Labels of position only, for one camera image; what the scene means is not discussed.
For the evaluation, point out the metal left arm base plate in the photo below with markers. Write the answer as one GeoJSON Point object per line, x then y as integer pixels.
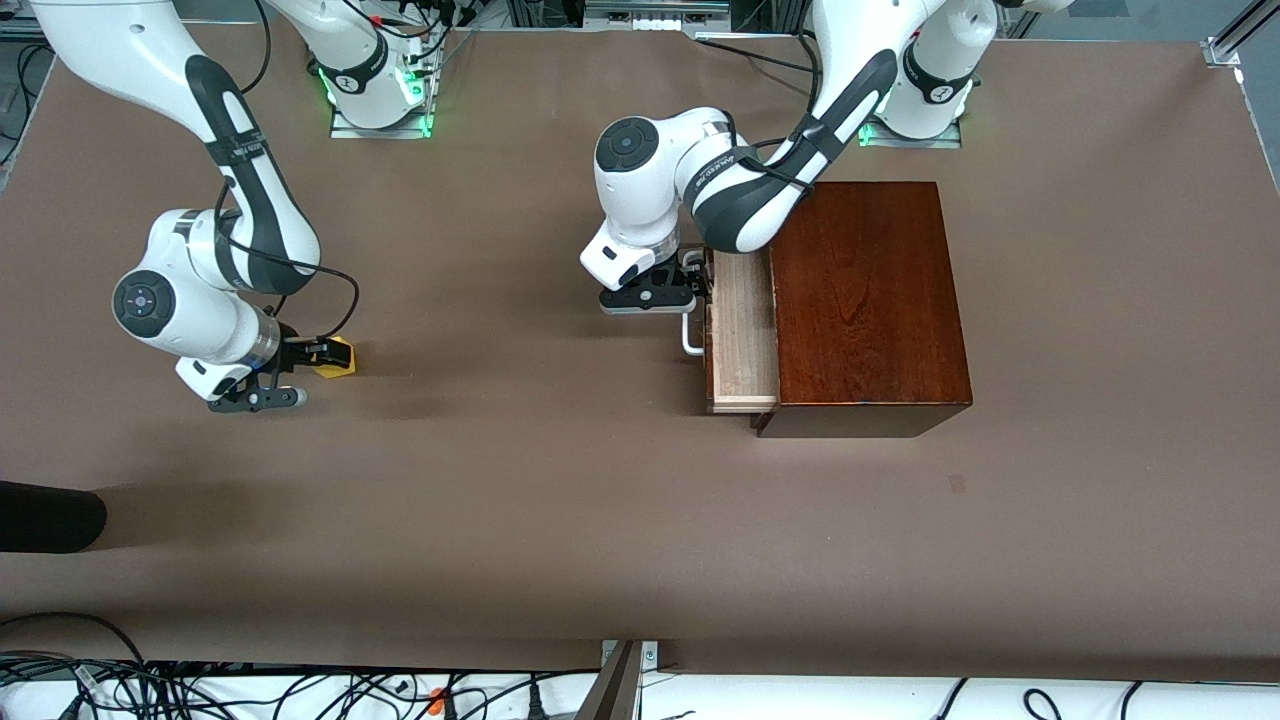
{"type": "Point", "coordinates": [940, 143]}

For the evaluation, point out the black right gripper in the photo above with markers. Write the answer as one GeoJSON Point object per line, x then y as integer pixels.
{"type": "Point", "coordinates": [294, 353]}

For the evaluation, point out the aluminium frame profile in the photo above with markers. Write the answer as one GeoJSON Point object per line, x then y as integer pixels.
{"type": "Point", "coordinates": [15, 30]}
{"type": "Point", "coordinates": [1222, 52]}

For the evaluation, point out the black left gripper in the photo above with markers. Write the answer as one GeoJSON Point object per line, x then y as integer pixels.
{"type": "Point", "coordinates": [690, 271]}

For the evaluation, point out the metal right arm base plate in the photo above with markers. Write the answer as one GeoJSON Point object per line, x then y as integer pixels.
{"type": "Point", "coordinates": [400, 132]}

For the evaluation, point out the metal camera post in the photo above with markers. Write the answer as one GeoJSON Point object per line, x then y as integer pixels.
{"type": "Point", "coordinates": [615, 690]}

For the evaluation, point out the yellow cube block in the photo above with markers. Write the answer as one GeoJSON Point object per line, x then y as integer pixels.
{"type": "Point", "coordinates": [345, 370]}

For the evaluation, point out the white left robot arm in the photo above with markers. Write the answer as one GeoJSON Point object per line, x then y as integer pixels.
{"type": "Point", "coordinates": [640, 160]}

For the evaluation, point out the orange connector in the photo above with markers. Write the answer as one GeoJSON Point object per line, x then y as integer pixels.
{"type": "Point", "coordinates": [437, 702]}

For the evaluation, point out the dark brown wooden cabinet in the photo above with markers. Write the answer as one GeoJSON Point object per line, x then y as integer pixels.
{"type": "Point", "coordinates": [870, 300]}

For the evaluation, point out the white lower shelf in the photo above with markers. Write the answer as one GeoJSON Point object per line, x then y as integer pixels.
{"type": "Point", "coordinates": [800, 700]}

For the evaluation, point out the black ribbed cylinder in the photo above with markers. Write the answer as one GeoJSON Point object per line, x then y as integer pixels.
{"type": "Point", "coordinates": [50, 517]}

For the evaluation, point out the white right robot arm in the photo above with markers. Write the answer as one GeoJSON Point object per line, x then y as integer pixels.
{"type": "Point", "coordinates": [250, 200]}

